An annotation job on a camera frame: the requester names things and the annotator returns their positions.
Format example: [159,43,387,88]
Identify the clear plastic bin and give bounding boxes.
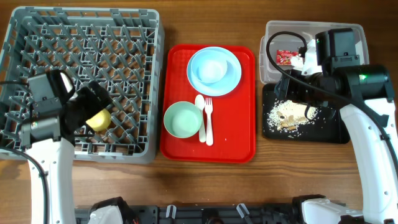
[259,20,371,85]

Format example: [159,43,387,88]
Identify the white plastic spoon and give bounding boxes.
[195,95,206,142]

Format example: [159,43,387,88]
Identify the light blue bowl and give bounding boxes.
[191,48,228,84]

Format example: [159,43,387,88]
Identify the yellow plastic cup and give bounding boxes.
[86,109,111,132]

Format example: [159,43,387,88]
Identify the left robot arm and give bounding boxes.
[19,70,111,223]

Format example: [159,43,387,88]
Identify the grey dishwasher rack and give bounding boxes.
[1,6,164,164]

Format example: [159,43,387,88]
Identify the red snack wrapper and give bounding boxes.
[276,50,299,65]

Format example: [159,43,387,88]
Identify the green bowl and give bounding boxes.
[163,101,203,139]

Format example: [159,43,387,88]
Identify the light blue plate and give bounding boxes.
[187,47,242,96]

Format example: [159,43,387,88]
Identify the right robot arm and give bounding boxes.
[274,28,397,223]

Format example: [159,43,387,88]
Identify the red plastic tray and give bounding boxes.
[160,44,256,163]

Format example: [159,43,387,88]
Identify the black tray bin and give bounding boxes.
[262,84,349,144]

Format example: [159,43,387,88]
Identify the rice and food scraps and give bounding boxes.
[266,100,319,138]

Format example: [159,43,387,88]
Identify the white plastic fork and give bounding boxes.
[205,98,214,146]

